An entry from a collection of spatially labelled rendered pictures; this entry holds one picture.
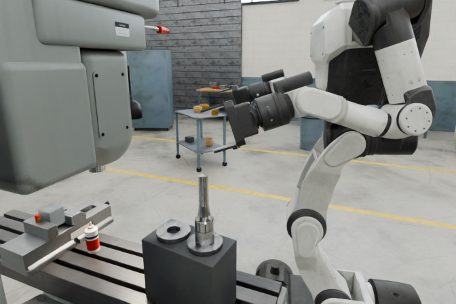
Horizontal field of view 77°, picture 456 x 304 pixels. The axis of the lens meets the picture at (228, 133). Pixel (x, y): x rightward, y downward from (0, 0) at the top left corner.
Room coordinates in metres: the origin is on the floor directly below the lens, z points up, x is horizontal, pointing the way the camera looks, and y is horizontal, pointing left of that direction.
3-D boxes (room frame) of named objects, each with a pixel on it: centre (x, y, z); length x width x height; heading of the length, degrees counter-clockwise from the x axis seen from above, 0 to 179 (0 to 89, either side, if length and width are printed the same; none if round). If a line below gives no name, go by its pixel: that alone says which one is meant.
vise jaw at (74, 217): (0.95, 0.59, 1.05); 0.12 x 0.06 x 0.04; 66
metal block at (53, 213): (0.90, 0.61, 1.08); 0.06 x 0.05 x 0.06; 66
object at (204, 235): (0.63, 0.06, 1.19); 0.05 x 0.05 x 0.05
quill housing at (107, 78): (0.81, 0.40, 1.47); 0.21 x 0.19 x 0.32; 69
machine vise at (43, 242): (0.93, 0.60, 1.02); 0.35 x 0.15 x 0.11; 156
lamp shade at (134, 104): (0.99, 0.34, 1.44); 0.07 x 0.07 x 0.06
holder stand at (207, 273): (0.66, 0.10, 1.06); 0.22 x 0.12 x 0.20; 61
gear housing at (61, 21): (0.78, 0.41, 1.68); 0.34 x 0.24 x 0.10; 159
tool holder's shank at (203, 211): (0.63, 0.06, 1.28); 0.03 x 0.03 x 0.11
